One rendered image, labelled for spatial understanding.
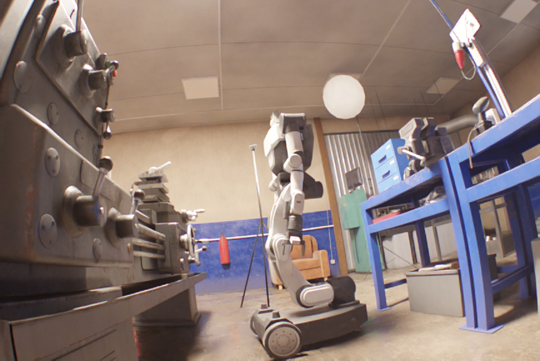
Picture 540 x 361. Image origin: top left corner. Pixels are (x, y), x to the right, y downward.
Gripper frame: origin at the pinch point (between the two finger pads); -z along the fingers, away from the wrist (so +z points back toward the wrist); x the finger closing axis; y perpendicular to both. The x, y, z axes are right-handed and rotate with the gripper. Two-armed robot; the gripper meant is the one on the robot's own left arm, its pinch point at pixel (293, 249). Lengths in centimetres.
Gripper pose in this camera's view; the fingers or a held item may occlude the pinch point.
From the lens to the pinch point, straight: 161.7
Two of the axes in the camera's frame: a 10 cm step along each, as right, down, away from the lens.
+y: 2.0, -3.5, -9.2
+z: 0.7, -9.3, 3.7
